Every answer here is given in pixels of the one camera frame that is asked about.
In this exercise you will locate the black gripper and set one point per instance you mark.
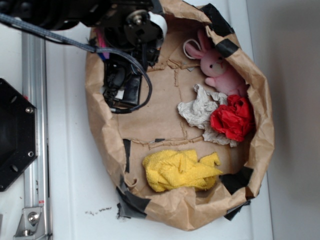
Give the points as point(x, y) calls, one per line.
point(138, 32)

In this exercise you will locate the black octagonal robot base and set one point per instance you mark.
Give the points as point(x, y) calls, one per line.
point(17, 134)

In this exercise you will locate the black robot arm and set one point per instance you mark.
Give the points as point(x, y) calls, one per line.
point(59, 15)

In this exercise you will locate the pink plush bunny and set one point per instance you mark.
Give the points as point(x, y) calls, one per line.
point(220, 74)

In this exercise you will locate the grey crumpled paper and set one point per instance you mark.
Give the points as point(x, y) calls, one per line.
point(198, 111)

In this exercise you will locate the brown paper bag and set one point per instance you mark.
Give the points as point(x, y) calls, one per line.
point(124, 141)

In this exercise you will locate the red crumpled paper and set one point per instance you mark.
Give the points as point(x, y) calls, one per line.
point(234, 119)

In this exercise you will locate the yellow cloth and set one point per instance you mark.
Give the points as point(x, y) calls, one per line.
point(170, 169)

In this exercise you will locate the aluminium rail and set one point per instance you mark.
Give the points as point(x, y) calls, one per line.
point(34, 87)

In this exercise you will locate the metal corner bracket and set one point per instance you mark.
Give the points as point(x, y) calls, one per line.
point(31, 225)

